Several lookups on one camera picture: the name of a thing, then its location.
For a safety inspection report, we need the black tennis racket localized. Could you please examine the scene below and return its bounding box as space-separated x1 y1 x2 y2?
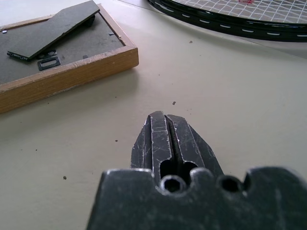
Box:
146 0 307 43

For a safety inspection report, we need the wooden picture frame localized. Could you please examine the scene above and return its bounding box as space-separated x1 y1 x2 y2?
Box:
0 0 140 115

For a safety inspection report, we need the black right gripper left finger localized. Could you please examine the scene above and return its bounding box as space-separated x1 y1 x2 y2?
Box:
130 110 177 180

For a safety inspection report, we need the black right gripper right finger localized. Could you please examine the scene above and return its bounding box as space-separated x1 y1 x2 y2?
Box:
166 114 224 177

